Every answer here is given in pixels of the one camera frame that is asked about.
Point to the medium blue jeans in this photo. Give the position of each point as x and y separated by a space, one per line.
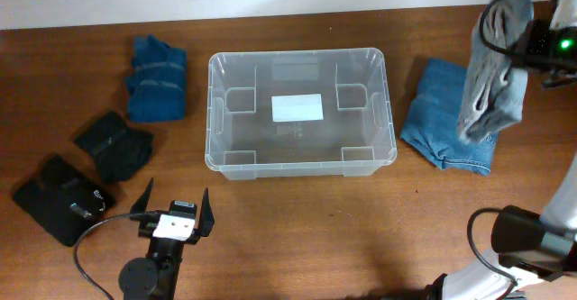
431 125

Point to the light washed jeans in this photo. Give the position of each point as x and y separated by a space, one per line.
494 89

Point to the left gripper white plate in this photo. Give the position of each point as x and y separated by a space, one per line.
206 220

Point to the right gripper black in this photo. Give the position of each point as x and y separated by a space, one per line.
536 37

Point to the dark blue taped knit garment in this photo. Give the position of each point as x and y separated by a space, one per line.
157 87

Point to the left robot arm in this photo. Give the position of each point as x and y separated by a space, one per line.
155 275

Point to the clear plastic storage bin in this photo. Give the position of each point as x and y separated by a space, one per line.
355 138

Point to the white label in bin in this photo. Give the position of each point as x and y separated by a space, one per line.
297 108

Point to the small black folded garment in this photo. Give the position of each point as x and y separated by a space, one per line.
118 150

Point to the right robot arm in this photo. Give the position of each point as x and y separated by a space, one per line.
526 248

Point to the large black folded garment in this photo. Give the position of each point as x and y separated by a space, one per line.
62 200

